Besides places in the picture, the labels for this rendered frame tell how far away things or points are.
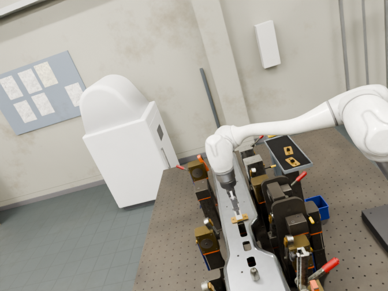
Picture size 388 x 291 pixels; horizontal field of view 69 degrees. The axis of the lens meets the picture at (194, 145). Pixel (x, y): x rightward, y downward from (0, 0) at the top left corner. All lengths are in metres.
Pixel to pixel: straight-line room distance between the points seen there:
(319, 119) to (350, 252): 0.78
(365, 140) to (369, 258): 0.82
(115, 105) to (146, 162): 0.73
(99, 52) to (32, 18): 0.89
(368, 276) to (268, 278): 0.53
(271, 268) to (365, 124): 0.64
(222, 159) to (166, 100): 2.87
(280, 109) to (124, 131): 2.16
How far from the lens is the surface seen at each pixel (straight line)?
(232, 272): 1.25
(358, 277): 1.57
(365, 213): 1.77
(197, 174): 1.92
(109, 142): 3.34
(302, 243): 1.20
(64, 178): 5.04
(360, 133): 0.94
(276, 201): 1.20
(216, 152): 1.18
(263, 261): 1.25
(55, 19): 4.23
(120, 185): 3.60
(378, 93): 1.13
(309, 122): 1.13
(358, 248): 1.68
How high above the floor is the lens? 1.94
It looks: 24 degrees down
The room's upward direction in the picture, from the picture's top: 19 degrees counter-clockwise
